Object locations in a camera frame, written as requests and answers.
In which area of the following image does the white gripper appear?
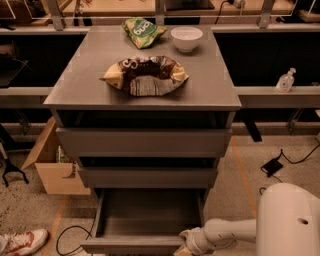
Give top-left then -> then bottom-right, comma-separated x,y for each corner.
173,227 -> 215,256

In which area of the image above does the grey bench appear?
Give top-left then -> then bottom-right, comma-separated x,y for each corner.
212,24 -> 320,129
0,27 -> 87,106

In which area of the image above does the grey drawer cabinet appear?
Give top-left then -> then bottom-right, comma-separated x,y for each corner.
43,25 -> 242,201

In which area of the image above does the black stand foot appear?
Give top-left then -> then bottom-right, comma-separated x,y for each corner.
0,142 -> 29,187

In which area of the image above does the white red sneaker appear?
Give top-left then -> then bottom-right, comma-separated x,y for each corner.
0,229 -> 49,256

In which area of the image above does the grey top drawer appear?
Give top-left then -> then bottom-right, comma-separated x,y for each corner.
56,128 -> 231,158

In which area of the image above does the clear sanitizer pump bottle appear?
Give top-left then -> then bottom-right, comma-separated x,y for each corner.
276,68 -> 296,93

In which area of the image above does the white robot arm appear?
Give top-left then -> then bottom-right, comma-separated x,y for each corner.
174,183 -> 320,256

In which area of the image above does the grey left bench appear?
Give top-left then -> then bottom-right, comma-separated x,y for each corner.
0,27 -> 87,106

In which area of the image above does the cardboard box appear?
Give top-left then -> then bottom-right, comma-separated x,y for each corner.
22,117 -> 91,195

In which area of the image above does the grey right bench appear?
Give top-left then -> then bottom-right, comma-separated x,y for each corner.
212,24 -> 320,129

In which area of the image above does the white bowl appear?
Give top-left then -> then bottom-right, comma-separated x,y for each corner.
171,26 -> 203,52

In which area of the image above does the grey middle drawer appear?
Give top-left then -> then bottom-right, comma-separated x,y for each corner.
78,167 -> 217,188

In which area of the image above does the grey bottom drawer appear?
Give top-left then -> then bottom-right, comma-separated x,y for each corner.
81,189 -> 204,256

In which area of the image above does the grey drawer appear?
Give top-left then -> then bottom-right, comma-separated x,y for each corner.
78,167 -> 217,188
81,189 -> 204,256
56,128 -> 231,158

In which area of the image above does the brown yellow snack bag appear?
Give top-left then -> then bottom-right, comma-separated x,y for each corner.
101,55 -> 189,97

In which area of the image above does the black power adapter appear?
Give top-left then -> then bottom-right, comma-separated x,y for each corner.
262,158 -> 283,177

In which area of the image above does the green chip bag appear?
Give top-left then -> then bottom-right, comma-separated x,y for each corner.
122,17 -> 167,49

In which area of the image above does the black floor cable loop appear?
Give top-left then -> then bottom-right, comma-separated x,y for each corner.
55,216 -> 98,256

